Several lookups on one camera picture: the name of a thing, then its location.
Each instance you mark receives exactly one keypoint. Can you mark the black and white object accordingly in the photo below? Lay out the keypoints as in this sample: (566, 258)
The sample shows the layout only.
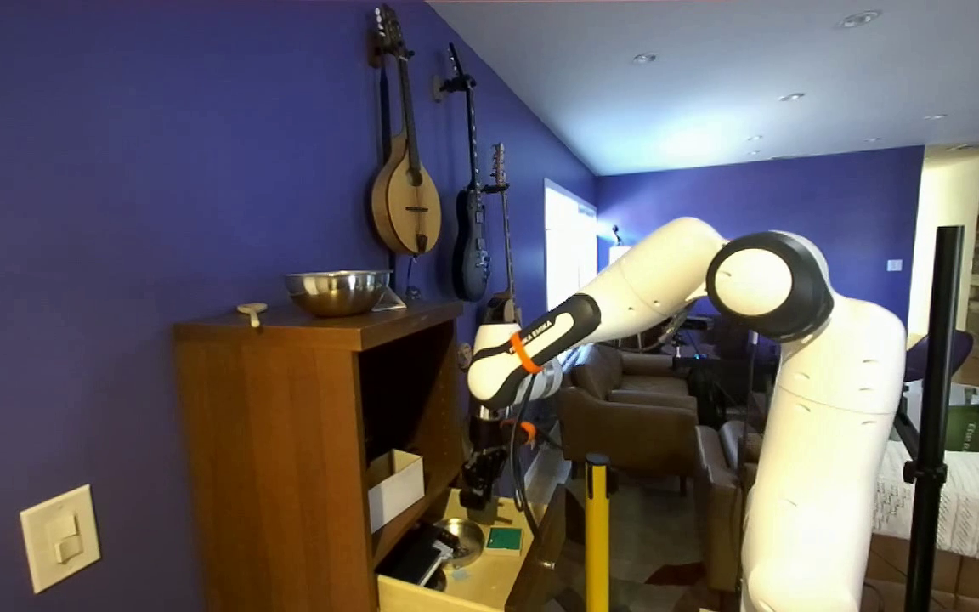
(421, 555)

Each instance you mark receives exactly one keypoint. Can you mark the dark electric guitar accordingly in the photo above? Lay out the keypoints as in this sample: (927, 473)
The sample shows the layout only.
(470, 258)

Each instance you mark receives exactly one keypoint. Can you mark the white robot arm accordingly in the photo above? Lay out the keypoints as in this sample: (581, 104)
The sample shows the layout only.
(832, 407)

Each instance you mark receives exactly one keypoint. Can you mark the brown sofa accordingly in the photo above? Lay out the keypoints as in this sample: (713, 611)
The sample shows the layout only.
(643, 422)

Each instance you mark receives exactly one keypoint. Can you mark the teal sponge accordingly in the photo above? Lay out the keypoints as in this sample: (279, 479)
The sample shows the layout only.
(504, 537)

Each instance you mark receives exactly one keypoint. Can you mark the white box on shelf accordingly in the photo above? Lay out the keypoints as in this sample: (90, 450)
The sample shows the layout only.
(396, 479)

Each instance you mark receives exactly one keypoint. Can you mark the yellow pole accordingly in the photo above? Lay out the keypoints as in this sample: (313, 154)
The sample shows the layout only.
(595, 537)

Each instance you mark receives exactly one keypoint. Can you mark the bed with white cover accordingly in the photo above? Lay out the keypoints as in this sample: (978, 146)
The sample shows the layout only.
(956, 511)

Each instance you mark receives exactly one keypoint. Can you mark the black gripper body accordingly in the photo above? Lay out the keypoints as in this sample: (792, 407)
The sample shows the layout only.
(480, 470)

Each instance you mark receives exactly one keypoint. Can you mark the mandolin on wall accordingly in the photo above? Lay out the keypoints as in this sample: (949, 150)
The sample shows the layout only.
(404, 197)

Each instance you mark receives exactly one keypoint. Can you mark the black tripod stand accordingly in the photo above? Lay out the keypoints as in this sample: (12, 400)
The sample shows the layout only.
(927, 438)

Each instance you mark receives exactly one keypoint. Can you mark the silver bowl on shelf top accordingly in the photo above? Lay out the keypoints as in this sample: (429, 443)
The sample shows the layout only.
(339, 289)

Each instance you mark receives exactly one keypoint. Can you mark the white light switch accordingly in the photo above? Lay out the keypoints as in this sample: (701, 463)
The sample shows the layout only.
(58, 537)

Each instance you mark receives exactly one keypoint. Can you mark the dark wooden shelf unit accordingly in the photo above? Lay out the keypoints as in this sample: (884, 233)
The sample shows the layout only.
(279, 429)

